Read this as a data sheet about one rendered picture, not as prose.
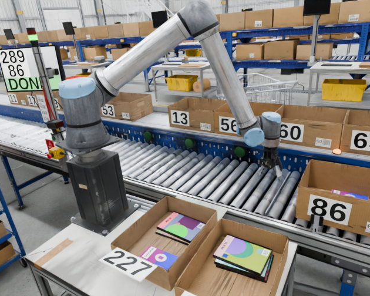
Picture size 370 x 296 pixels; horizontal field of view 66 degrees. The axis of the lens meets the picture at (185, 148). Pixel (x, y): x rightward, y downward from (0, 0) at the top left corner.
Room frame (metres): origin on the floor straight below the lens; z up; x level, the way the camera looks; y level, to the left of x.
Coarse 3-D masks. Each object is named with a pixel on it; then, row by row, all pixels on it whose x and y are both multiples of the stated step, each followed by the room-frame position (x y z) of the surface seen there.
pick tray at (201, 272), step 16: (224, 224) 0.97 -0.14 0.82; (240, 224) 0.94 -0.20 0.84; (208, 240) 0.88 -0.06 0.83; (256, 240) 0.90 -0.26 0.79; (272, 240) 0.87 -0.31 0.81; (288, 240) 0.83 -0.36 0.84; (208, 256) 0.87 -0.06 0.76; (192, 272) 0.76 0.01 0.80; (208, 272) 0.79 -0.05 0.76; (224, 272) 0.78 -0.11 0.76; (272, 272) 0.77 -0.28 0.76; (176, 288) 0.66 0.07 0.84; (192, 288) 0.72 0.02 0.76; (208, 288) 0.72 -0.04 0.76; (224, 288) 0.71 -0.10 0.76; (240, 288) 0.71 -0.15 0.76; (256, 288) 0.70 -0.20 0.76; (272, 288) 0.62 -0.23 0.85
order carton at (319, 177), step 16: (320, 160) 1.29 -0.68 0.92; (304, 176) 1.19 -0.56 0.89; (320, 176) 1.28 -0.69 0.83; (336, 176) 1.24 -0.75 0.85; (352, 176) 1.20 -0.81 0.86; (368, 176) 1.17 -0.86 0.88; (304, 192) 1.05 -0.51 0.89; (320, 192) 1.02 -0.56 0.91; (352, 192) 1.19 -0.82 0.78; (368, 192) 1.16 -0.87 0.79; (304, 208) 1.05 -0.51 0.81; (352, 208) 0.95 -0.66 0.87; (368, 208) 0.92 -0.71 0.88; (336, 224) 0.98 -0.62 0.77; (352, 224) 0.94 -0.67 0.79
